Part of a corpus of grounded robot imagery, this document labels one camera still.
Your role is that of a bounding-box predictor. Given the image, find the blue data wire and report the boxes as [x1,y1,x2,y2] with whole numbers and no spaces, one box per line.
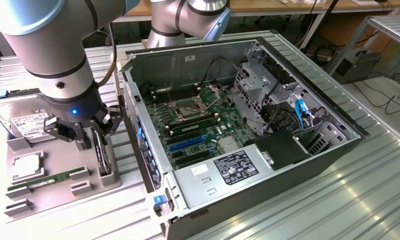
[295,99,310,131]

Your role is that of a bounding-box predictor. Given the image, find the black looped wire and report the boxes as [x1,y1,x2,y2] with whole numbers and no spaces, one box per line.
[200,57,242,85]

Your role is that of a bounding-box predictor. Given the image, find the grey power supply unit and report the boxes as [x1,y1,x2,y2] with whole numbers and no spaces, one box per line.
[172,146,279,210]

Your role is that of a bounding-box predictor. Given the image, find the silver perforated drive cage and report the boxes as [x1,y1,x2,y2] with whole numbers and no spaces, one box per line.
[235,61,289,119]

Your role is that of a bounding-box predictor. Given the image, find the thin metal locking lever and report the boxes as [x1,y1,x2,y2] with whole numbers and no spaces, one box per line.
[166,84,175,106]

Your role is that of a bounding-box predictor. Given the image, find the metal socket cover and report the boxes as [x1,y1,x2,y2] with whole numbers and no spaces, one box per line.
[195,84,227,101]

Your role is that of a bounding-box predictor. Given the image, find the aluminium frame table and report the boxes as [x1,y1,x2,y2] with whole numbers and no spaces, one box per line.
[339,15,400,84]

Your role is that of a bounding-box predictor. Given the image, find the black plastic fan shroud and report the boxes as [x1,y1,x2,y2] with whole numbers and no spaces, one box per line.
[254,130,313,172]

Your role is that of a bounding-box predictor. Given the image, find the silver CPU chip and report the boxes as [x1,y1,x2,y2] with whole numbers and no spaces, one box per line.
[12,156,46,181]

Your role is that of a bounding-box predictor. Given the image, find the blue expansion slot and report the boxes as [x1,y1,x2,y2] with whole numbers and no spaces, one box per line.
[167,138,207,152]

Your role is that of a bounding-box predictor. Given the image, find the beige gripper cable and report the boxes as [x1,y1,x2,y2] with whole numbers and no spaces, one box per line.
[98,22,119,87]

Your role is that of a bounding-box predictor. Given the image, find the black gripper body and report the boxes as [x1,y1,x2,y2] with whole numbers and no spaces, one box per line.
[42,82,111,126]

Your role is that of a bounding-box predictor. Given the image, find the black equipment box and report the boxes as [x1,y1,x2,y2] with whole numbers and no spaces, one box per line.
[333,49,383,85]

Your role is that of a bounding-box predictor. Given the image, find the silver hard disk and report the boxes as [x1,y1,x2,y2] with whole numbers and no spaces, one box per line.
[0,94,63,144]

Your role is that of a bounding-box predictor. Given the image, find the green motherboard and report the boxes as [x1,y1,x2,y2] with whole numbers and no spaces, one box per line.
[143,83,259,173]

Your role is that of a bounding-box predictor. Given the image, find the black open PC case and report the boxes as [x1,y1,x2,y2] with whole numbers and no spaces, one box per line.
[115,36,371,240]

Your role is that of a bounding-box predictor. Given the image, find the grey parts rack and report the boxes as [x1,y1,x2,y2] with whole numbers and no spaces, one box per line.
[0,119,124,218]

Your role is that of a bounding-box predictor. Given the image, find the black expansion slot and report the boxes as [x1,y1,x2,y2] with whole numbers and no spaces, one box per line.
[175,154,215,167]
[171,149,212,161]
[166,132,204,146]

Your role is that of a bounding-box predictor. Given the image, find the dark RAM stick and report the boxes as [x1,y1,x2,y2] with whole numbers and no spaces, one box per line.
[91,126,116,176]

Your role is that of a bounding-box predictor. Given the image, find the wooden desk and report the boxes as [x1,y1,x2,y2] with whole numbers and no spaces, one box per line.
[112,0,400,24]

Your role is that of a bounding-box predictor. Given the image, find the black floor cables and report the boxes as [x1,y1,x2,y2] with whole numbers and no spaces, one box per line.
[351,71,400,122]

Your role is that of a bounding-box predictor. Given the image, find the green loose RAM stick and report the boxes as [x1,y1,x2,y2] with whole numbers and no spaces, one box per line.
[7,169,87,192]

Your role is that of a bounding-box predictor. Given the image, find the silver chipset heatsink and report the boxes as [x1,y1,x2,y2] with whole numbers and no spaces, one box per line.
[218,138,243,154]

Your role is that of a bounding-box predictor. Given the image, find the black power wire bundle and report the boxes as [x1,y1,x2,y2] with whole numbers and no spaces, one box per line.
[262,102,305,136]

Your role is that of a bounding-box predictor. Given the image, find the CPU socket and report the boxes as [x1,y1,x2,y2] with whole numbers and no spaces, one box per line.
[174,98,208,119]

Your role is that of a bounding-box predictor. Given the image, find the green installed RAM stick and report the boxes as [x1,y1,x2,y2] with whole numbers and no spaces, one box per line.
[170,121,220,134]

